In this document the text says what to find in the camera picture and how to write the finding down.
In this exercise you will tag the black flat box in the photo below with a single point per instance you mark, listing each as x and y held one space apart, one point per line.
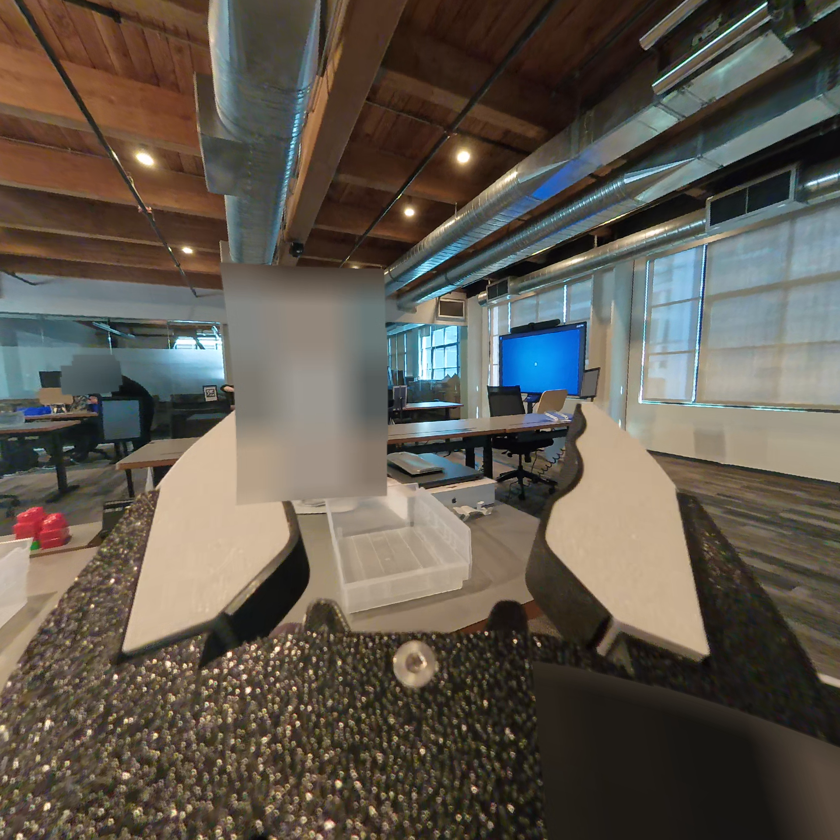
459 472

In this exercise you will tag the black office chair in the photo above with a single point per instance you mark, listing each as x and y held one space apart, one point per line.
508 407

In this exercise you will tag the window with white blind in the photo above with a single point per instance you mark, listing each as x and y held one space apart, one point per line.
754 315

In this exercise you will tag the blue display screen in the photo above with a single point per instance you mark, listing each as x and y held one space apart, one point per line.
541 361

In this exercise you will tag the wall air vent grille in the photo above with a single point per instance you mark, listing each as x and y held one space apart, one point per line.
751 200

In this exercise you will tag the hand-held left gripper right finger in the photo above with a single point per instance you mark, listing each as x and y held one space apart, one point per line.
623 538

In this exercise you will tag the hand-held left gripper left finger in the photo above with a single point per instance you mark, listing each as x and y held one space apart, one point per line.
190 558

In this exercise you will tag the ceiling spot lights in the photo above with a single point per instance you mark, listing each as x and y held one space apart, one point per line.
463 156

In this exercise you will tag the silver ventilation duct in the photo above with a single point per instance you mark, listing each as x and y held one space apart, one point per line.
262 98
558 197

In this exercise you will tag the black printed box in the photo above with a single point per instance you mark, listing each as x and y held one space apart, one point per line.
118 515

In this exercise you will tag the white plastic clips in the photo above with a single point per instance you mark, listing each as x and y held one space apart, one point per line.
469 512

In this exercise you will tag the long brown desk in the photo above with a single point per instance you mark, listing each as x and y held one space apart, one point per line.
459 426

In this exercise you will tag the computer monitor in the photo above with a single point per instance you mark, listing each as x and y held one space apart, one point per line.
121 420

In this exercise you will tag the silver laptop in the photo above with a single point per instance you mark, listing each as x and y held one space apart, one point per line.
417 464

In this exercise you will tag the wooden document stand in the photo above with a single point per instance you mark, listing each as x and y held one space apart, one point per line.
551 400

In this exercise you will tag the red toy block stack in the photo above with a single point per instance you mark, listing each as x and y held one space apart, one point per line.
43 528

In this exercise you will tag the white cardboard box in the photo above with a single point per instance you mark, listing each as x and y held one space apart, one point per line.
476 489

